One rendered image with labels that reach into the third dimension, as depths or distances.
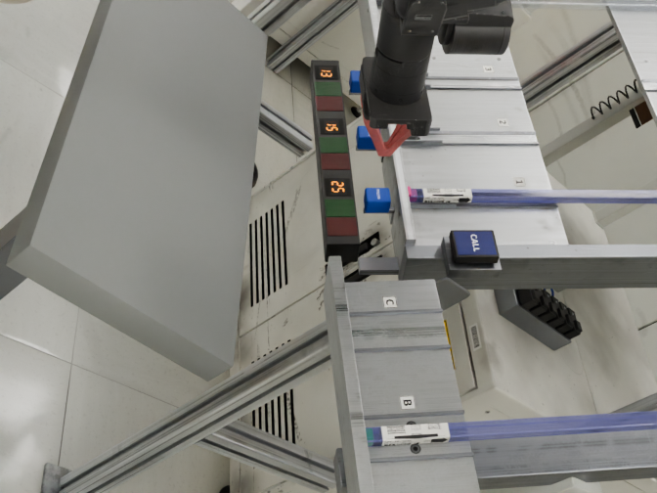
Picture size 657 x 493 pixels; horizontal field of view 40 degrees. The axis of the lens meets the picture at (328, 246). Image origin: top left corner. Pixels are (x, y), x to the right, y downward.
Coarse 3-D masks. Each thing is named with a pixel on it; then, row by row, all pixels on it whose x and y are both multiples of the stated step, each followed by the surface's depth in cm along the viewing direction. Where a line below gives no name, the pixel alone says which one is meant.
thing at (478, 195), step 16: (416, 192) 110; (480, 192) 111; (496, 192) 111; (512, 192) 112; (528, 192) 112; (544, 192) 112; (560, 192) 112; (576, 192) 113; (592, 192) 113; (608, 192) 113; (624, 192) 113; (640, 192) 113; (656, 192) 114
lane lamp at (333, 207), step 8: (328, 200) 112; (336, 200) 112; (344, 200) 112; (352, 200) 112; (328, 208) 111; (336, 208) 111; (344, 208) 111; (352, 208) 111; (328, 216) 110; (336, 216) 110; (344, 216) 110; (352, 216) 110
